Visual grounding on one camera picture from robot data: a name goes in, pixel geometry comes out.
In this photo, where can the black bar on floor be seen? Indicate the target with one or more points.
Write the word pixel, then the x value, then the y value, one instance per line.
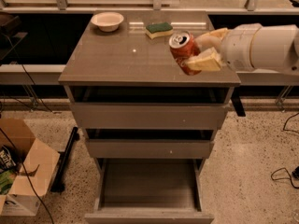
pixel 58 182

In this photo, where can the bottom grey drawer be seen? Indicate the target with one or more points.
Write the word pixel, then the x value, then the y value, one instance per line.
pixel 149 191

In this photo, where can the open cardboard box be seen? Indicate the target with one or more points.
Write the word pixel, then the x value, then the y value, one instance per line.
pixel 34 173

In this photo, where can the top grey drawer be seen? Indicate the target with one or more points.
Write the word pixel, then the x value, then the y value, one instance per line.
pixel 160 108

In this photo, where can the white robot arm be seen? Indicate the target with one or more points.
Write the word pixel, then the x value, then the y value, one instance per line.
pixel 276 48

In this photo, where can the grey drawer cabinet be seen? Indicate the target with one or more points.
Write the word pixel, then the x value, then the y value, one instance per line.
pixel 129 58

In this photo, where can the grey drawer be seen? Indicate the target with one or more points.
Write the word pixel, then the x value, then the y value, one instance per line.
pixel 149 144
pixel 160 108
pixel 149 191

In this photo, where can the red coke can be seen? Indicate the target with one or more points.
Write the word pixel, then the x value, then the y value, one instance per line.
pixel 183 47

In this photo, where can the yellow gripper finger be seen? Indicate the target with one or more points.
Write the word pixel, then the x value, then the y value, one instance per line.
pixel 208 60
pixel 216 34

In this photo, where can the white bowl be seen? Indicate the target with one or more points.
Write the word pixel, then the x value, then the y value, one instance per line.
pixel 107 21

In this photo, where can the chip bag in box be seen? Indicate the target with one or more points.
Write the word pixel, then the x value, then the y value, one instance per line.
pixel 6 160

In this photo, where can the green yellow sponge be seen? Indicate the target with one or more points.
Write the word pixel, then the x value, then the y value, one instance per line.
pixel 158 29

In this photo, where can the middle grey drawer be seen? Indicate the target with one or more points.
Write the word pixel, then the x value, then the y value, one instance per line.
pixel 149 144

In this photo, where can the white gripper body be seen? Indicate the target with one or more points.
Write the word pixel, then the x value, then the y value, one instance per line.
pixel 237 48

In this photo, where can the green packet in box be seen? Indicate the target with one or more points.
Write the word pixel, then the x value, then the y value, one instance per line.
pixel 6 180

